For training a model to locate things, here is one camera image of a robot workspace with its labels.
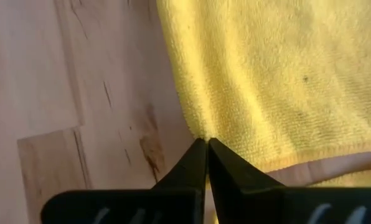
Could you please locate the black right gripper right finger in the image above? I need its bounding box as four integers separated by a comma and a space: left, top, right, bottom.
207, 138, 371, 224

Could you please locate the yellow microfiber towel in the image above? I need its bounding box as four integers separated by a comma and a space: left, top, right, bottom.
156, 0, 371, 224

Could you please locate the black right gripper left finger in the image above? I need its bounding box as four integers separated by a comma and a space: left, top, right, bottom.
40, 138, 207, 224

